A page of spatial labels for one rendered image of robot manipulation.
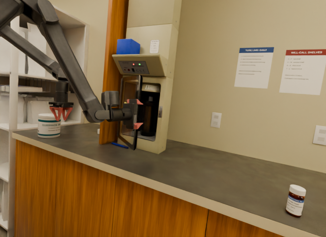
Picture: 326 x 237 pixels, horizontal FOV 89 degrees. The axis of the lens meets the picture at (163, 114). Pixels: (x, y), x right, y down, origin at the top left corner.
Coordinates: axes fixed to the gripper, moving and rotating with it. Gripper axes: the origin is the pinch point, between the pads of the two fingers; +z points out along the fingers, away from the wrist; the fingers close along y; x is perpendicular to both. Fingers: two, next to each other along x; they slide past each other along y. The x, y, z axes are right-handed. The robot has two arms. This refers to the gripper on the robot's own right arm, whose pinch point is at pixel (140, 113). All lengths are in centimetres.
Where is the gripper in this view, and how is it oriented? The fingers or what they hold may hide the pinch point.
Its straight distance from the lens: 85.4
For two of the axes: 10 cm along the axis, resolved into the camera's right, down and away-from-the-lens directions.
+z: 5.7, -0.3, 8.2
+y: 0.1, -10.0, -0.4
